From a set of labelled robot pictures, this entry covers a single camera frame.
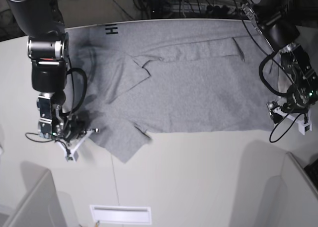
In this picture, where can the grey partition panel left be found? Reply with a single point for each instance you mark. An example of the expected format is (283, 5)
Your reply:
(28, 196)

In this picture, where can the grey partition panel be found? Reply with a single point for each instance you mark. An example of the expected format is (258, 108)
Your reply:
(28, 196)
(290, 198)

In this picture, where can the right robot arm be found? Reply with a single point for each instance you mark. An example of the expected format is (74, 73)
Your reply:
(48, 50)

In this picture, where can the grey partition panel right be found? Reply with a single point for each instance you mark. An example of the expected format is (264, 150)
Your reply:
(290, 198)

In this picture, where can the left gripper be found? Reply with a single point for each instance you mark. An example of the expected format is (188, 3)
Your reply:
(287, 108)

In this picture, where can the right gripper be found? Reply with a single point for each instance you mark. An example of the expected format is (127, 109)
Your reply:
(72, 128)

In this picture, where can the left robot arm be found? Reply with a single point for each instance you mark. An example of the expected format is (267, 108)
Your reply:
(270, 20)

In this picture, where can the black keyboard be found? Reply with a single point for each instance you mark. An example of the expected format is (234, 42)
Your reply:
(312, 172)

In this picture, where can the white table slot plate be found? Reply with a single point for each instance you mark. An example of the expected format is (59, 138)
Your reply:
(121, 215)

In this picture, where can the grey T-shirt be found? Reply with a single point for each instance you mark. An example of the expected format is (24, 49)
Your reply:
(169, 76)

